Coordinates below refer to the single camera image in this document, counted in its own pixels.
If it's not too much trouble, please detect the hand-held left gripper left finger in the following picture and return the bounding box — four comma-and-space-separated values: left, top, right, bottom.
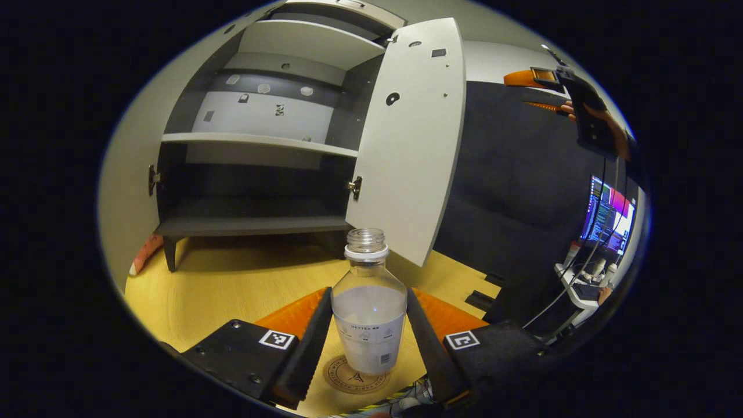
180, 286, 333, 410

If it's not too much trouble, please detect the clear plastic bottle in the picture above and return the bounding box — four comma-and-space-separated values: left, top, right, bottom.
331, 228, 408, 375

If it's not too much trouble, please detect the white and grey cabinet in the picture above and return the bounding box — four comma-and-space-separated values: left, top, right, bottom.
148, 0, 407, 273

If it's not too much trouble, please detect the computer monitor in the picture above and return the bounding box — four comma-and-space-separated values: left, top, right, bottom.
580, 174, 637, 256

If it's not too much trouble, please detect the round brown coaster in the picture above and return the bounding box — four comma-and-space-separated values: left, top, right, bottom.
323, 354, 391, 395

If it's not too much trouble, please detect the white side desk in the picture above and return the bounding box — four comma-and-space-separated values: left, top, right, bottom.
546, 264, 603, 343

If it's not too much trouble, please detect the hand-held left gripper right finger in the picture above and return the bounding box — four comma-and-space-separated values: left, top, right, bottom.
406, 287, 559, 405

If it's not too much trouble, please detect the black backdrop cloth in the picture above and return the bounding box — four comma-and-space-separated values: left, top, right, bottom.
432, 81, 627, 337

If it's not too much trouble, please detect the black cable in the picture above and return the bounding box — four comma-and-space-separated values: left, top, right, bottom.
522, 156, 619, 330

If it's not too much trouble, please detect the white cabinet door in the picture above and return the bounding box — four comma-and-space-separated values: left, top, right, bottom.
345, 17, 467, 268

